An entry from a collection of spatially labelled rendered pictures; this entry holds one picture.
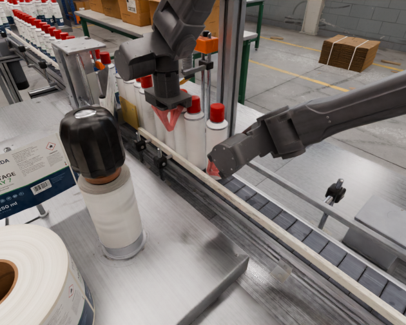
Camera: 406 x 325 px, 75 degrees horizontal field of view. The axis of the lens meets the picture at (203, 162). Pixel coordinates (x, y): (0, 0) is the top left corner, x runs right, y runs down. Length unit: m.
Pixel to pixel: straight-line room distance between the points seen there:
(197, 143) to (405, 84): 0.44
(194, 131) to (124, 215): 0.28
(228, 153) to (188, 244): 0.22
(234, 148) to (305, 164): 0.48
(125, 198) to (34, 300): 0.18
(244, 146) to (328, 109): 0.14
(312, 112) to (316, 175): 0.46
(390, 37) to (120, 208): 5.85
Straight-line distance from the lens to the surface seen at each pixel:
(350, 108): 0.40
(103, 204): 0.46
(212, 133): 0.61
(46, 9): 2.63
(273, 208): 0.66
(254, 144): 0.46
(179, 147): 0.74
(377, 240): 0.57
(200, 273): 0.54
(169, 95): 0.59
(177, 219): 0.62
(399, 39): 6.04
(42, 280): 0.43
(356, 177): 0.91
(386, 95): 0.39
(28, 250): 0.47
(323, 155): 0.96
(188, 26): 0.50
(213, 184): 0.65
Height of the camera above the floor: 1.36
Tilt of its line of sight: 39 degrees down
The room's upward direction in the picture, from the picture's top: straight up
